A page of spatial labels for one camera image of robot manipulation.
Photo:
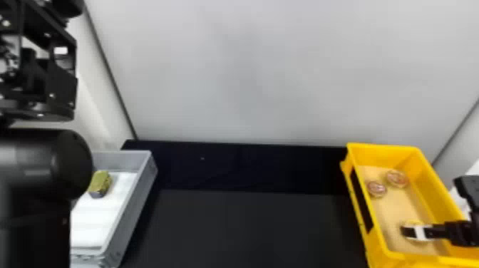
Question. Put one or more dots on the yellow box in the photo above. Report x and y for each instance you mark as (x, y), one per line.
(430, 183)

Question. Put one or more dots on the white foam pad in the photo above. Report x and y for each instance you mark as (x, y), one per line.
(98, 220)

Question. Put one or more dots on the grey crate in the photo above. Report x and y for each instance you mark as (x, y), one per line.
(139, 194)

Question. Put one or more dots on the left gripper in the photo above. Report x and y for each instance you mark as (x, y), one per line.
(56, 80)

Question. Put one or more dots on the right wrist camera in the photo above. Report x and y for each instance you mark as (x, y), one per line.
(468, 189)

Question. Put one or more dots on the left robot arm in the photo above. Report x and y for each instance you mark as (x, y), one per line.
(33, 176)

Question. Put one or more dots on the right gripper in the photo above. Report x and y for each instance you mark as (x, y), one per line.
(464, 232)

